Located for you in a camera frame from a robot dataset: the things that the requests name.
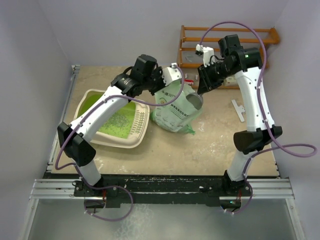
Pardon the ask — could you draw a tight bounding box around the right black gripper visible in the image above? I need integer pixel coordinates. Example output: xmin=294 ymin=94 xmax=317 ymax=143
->
xmin=197 ymin=61 xmax=232 ymax=95

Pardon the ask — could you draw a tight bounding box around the silver metal scoop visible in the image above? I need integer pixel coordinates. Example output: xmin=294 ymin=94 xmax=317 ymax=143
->
xmin=186 ymin=92 xmax=204 ymax=110

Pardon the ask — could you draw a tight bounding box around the green cat litter bag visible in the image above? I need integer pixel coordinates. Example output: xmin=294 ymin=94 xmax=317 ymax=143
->
xmin=150 ymin=84 xmax=202 ymax=135

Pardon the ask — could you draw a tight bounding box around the white bag clip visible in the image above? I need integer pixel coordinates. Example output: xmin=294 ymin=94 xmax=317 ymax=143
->
xmin=231 ymin=99 xmax=245 ymax=123

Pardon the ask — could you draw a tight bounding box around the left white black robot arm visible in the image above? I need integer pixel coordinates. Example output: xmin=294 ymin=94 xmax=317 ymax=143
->
xmin=57 ymin=54 xmax=165 ymax=196

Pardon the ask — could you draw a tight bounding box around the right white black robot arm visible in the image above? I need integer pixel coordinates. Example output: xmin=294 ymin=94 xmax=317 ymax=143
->
xmin=195 ymin=34 xmax=283 ymax=196

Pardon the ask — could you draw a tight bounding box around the red white small box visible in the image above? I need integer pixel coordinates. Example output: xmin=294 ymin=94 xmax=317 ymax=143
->
xmin=184 ymin=79 xmax=194 ymax=86

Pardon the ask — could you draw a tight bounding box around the green white carton box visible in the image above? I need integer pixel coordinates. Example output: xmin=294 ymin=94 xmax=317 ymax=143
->
xmin=223 ymin=76 xmax=238 ymax=86

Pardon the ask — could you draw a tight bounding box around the beige litter box green liner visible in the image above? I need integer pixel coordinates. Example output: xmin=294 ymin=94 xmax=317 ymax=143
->
xmin=72 ymin=89 xmax=151 ymax=149

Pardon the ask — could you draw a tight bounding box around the wooden shoe rack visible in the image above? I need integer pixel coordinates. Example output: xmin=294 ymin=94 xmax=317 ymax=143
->
xmin=175 ymin=24 xmax=281 ymax=90

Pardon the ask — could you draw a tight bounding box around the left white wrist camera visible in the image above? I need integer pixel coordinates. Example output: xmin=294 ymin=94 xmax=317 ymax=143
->
xmin=162 ymin=63 xmax=182 ymax=87

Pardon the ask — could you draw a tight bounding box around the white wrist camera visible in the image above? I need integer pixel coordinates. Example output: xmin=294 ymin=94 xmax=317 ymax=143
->
xmin=195 ymin=44 xmax=215 ymax=67
xmin=162 ymin=63 xmax=182 ymax=87

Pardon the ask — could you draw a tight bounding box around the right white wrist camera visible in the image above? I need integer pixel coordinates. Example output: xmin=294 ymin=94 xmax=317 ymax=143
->
xmin=195 ymin=44 xmax=215 ymax=67

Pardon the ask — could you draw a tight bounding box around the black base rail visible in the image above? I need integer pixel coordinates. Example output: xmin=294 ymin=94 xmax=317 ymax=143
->
xmin=72 ymin=174 xmax=253 ymax=208

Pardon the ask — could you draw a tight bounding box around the aluminium frame rail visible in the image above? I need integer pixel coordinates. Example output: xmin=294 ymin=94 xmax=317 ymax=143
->
xmin=29 ymin=178 xmax=294 ymax=200

